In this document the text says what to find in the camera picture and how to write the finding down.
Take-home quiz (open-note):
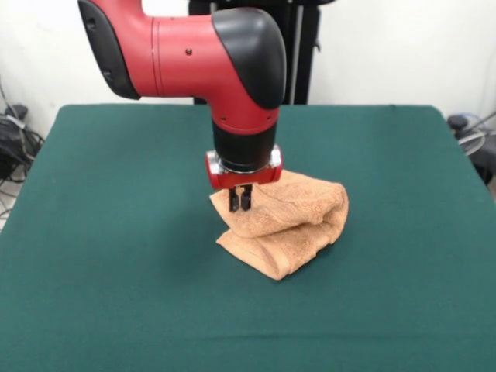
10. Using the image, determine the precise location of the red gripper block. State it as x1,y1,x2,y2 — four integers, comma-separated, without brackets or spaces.
205,145,284,214

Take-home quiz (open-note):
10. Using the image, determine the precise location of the tan terry towel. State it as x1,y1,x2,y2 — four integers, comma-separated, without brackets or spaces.
208,169,350,281

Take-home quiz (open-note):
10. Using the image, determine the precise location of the dark green table cloth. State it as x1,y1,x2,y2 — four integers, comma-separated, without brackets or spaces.
0,102,496,372

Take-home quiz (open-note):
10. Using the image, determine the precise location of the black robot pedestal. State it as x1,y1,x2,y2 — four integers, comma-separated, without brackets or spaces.
188,0,323,105

